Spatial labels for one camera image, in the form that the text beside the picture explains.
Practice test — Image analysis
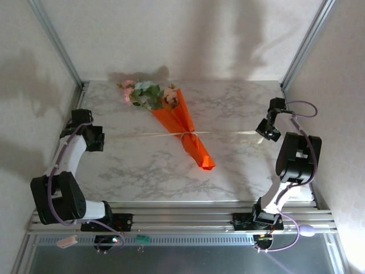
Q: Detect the pale blue artificial flower stem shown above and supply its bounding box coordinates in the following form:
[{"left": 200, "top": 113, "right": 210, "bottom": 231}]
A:
[{"left": 131, "top": 80, "right": 162, "bottom": 111}]

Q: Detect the orange wrapping paper sheet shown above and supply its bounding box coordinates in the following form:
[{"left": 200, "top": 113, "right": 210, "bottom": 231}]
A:
[{"left": 151, "top": 87, "right": 217, "bottom": 172}]

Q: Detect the cream sheer ribbon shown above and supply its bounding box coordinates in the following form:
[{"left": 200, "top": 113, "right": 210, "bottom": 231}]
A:
[{"left": 104, "top": 128, "right": 267, "bottom": 143}]

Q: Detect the peach artificial flower stem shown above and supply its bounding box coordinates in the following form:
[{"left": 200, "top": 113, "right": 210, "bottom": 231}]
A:
[{"left": 163, "top": 84, "right": 180, "bottom": 108}]

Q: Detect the black controller board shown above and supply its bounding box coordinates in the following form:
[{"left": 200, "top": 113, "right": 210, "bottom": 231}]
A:
[
  {"left": 253, "top": 233, "right": 275, "bottom": 248},
  {"left": 94, "top": 234, "right": 121, "bottom": 248}
]

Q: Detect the small pink block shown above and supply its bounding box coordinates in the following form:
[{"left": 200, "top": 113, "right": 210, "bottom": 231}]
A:
[{"left": 56, "top": 234, "right": 79, "bottom": 248}]

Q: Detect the grey metal panel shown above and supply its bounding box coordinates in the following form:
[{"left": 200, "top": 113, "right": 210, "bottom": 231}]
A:
[{"left": 13, "top": 244, "right": 350, "bottom": 274}]

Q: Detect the aluminium side rail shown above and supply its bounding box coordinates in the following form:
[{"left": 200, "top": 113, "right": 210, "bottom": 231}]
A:
[
  {"left": 55, "top": 82, "right": 90, "bottom": 172},
  {"left": 281, "top": 84, "right": 319, "bottom": 208}
]

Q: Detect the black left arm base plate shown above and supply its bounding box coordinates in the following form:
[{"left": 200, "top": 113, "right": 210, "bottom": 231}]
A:
[{"left": 80, "top": 212, "right": 134, "bottom": 232}]

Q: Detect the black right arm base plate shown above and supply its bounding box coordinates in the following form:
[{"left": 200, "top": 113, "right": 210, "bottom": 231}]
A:
[{"left": 231, "top": 211, "right": 285, "bottom": 231}]

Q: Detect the aluminium frame post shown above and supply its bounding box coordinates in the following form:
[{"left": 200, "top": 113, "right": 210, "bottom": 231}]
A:
[
  {"left": 27, "top": 0, "right": 86, "bottom": 89},
  {"left": 281, "top": 0, "right": 334, "bottom": 92}
]

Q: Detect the aluminium extrusion base frame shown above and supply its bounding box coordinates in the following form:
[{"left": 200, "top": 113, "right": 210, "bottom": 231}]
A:
[{"left": 27, "top": 201, "right": 337, "bottom": 236}]

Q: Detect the grey slotted cable duct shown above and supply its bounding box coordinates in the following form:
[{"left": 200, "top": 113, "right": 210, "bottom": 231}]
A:
[{"left": 36, "top": 233, "right": 256, "bottom": 247}]

